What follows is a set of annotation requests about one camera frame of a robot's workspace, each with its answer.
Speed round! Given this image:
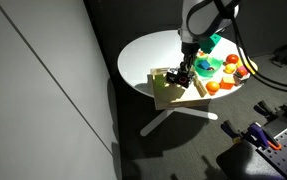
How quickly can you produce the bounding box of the wooden tray box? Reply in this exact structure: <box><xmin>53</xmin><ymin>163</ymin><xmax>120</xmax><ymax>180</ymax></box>
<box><xmin>147</xmin><ymin>66</ymin><xmax>212</xmax><ymax>111</ymax></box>

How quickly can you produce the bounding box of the black robot cart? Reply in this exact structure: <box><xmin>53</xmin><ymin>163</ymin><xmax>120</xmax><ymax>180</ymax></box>
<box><xmin>216</xmin><ymin>113</ymin><xmax>287</xmax><ymax>180</ymax></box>

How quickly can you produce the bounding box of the small red ball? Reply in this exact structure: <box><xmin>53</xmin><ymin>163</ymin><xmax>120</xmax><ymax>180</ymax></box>
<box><xmin>236</xmin><ymin>68</ymin><xmax>248</xmax><ymax>78</ymax></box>

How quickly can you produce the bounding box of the red tomato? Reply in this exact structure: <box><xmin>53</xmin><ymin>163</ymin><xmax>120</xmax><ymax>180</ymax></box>
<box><xmin>225</xmin><ymin>53</ymin><xmax>240</xmax><ymax>65</ymax></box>

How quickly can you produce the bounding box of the green plastic bowl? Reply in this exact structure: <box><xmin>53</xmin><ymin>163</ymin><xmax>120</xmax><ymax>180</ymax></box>
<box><xmin>193</xmin><ymin>55</ymin><xmax>224</xmax><ymax>79</ymax></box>

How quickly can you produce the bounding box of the orange fruit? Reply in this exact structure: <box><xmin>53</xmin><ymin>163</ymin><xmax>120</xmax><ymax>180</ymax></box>
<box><xmin>205</xmin><ymin>80</ymin><xmax>221</xmax><ymax>96</ymax></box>

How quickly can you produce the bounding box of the black bag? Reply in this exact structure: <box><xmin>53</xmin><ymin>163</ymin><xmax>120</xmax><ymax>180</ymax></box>
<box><xmin>271</xmin><ymin>43</ymin><xmax>287</xmax><ymax>68</ymax></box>

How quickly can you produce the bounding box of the black white checkered plush cube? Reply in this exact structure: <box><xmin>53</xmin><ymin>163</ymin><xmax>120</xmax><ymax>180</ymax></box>
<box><xmin>165</xmin><ymin>67</ymin><xmax>181</xmax><ymax>84</ymax></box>

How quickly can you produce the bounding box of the teal angular block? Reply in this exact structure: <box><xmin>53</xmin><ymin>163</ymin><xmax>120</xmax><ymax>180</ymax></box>
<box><xmin>199</xmin><ymin>33</ymin><xmax>223</xmax><ymax>55</ymax></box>

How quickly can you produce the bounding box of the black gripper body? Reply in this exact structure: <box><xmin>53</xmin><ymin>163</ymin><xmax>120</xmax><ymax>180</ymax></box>
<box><xmin>181</xmin><ymin>43</ymin><xmax>200</xmax><ymax>73</ymax></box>

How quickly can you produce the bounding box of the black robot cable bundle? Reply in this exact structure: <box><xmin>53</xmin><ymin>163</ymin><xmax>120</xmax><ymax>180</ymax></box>
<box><xmin>212</xmin><ymin>0</ymin><xmax>287</xmax><ymax>95</ymax></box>

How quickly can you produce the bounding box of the white table pedestal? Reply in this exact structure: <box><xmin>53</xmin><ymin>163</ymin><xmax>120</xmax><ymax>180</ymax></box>
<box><xmin>139</xmin><ymin>106</ymin><xmax>219</xmax><ymax>138</ymax></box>

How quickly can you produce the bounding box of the blue cube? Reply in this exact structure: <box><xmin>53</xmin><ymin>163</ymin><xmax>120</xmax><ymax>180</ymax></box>
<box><xmin>197</xmin><ymin>60</ymin><xmax>211</xmax><ymax>71</ymax></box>

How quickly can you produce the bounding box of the black white patterned plush cube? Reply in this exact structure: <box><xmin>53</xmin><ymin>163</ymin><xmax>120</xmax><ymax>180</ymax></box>
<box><xmin>173</xmin><ymin>70</ymin><xmax>196</xmax><ymax>89</ymax></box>

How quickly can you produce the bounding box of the orange block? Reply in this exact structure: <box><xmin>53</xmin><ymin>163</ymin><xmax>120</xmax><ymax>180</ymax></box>
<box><xmin>219</xmin><ymin>75</ymin><xmax>236</xmax><ymax>91</ymax></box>

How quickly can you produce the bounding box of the yellow banana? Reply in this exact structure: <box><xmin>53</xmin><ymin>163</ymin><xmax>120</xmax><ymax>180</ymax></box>
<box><xmin>237</xmin><ymin>57</ymin><xmax>260</xmax><ymax>81</ymax></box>

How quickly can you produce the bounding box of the small black grey cube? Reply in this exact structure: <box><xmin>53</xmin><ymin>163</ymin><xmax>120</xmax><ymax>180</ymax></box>
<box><xmin>233</xmin><ymin>73</ymin><xmax>251</xmax><ymax>86</ymax></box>

